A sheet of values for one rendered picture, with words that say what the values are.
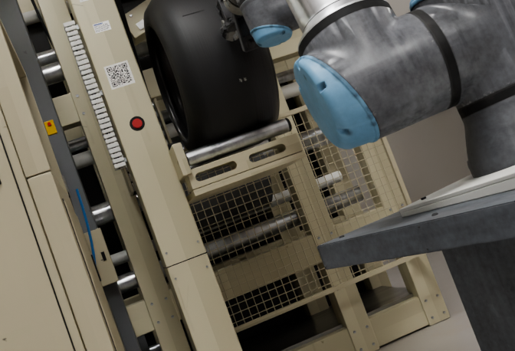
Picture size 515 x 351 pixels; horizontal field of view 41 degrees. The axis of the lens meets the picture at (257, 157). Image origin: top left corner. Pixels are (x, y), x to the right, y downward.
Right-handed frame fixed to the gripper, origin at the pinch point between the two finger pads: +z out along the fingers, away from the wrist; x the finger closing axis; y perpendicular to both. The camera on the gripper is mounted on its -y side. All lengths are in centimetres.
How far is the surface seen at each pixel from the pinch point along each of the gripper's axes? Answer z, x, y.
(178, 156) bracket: 12.0, 25.2, -24.5
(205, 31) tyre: 1.1, 6.3, 5.2
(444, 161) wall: 388, -254, -25
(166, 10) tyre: 5.6, 13.7, 17.0
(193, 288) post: 27, 33, -61
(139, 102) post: 21.0, 28.9, -2.3
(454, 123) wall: 392, -282, 5
